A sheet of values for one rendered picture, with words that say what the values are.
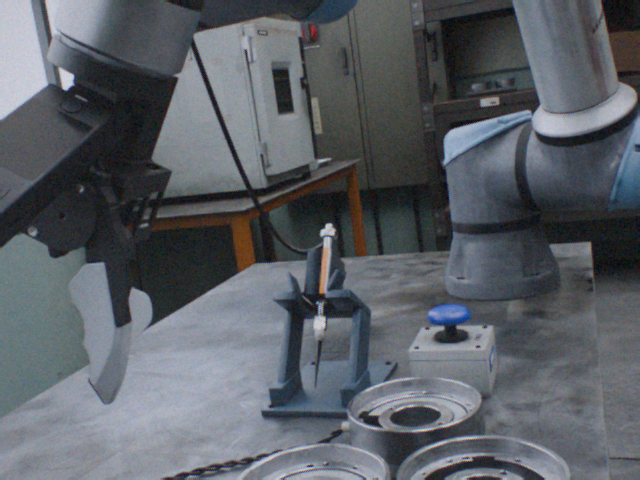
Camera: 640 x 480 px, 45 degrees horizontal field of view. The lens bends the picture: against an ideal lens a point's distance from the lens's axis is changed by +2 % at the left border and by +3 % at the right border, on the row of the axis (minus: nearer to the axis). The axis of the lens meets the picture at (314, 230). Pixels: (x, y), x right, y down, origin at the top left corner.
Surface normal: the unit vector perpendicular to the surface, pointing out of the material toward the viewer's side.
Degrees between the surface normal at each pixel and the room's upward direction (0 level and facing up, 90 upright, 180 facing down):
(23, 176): 43
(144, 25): 109
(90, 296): 88
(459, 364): 90
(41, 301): 90
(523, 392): 0
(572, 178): 114
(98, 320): 88
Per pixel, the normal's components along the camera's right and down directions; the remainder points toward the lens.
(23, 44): 0.94, -0.07
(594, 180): -0.46, 0.50
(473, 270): -0.69, -0.10
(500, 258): -0.24, -0.11
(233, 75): -0.32, 0.20
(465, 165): -0.68, 0.21
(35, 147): 0.21, -0.66
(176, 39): 0.79, 0.45
